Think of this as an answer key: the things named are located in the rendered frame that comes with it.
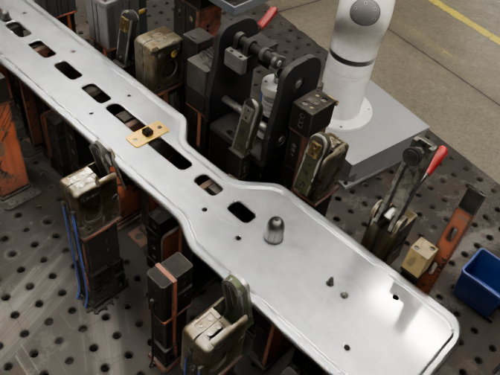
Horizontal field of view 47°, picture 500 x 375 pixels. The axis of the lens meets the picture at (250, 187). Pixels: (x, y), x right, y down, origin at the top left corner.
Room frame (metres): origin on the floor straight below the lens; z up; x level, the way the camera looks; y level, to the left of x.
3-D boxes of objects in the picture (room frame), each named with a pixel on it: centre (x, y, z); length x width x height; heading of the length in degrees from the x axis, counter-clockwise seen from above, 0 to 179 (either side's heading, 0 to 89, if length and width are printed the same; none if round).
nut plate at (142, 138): (0.83, 0.21, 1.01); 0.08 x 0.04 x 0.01; 142
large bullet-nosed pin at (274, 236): (0.62, -0.05, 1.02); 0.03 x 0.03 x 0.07
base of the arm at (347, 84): (1.28, -0.21, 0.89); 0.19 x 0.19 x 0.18
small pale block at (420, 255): (0.60, -0.29, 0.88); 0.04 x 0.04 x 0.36; 52
